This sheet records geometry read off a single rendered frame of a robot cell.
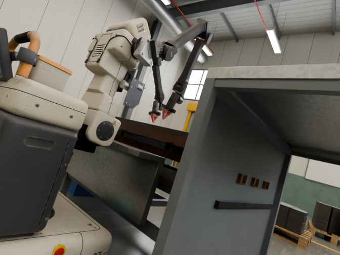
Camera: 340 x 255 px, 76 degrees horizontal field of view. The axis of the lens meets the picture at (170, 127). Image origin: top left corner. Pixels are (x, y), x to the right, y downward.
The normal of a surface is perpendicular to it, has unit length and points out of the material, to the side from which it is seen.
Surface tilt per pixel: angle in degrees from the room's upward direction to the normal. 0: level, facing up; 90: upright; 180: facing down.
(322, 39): 90
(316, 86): 90
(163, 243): 90
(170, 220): 90
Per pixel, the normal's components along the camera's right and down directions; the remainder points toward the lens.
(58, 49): 0.76, 0.17
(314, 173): -0.58, -0.26
